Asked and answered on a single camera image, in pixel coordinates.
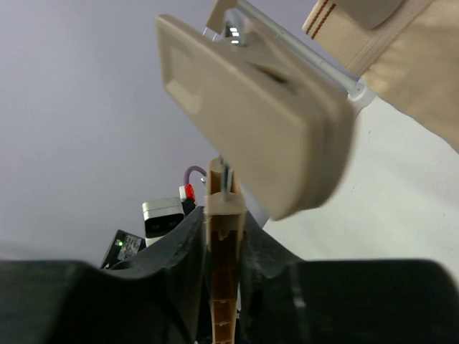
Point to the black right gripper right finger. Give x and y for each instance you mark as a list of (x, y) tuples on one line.
[(286, 299)]

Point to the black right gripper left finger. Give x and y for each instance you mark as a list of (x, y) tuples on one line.
[(153, 297)]

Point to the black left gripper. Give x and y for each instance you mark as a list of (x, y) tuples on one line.
[(123, 246)]

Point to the beige clip hanger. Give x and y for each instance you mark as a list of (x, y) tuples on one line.
[(281, 130)]

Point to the cream underwear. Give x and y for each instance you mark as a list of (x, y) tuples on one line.
[(405, 51)]

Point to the white clothes rack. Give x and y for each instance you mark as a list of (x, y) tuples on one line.
[(359, 94)]

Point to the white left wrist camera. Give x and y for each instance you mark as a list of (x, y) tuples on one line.
[(160, 217)]

